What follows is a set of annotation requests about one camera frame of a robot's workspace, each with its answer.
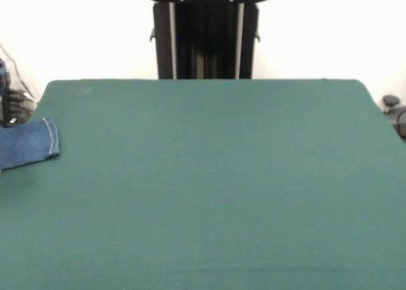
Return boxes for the blue denim jeans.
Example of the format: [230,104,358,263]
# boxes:
[0,58,61,171]

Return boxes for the dark green table cloth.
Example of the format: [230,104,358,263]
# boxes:
[0,78,406,290]

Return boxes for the grey chair base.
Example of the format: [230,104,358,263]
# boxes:
[382,95,406,138]
[8,89,36,113]

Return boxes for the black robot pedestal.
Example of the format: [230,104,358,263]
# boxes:
[139,0,275,80]

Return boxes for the black upright frame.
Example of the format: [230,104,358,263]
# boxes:
[1,77,11,128]

